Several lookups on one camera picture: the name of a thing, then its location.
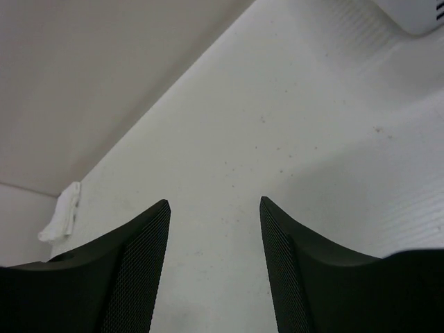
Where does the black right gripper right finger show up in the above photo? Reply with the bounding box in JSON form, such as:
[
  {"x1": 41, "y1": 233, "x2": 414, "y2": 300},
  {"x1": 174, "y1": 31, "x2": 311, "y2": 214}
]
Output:
[{"x1": 259, "y1": 197, "x2": 443, "y2": 332}]

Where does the white plastic laundry basket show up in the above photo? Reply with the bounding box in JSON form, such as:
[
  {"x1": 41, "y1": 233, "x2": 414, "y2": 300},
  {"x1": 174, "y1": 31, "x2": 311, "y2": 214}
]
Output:
[{"x1": 373, "y1": 0, "x2": 443, "y2": 35}]

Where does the white folded tank top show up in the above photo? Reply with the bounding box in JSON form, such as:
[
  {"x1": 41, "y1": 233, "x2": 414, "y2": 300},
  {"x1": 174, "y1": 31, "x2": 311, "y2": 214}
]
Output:
[{"x1": 37, "y1": 182, "x2": 81, "y2": 244}]

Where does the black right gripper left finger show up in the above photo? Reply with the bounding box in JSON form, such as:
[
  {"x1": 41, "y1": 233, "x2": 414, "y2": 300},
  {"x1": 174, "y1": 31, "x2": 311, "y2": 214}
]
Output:
[{"x1": 1, "y1": 200, "x2": 171, "y2": 332}]

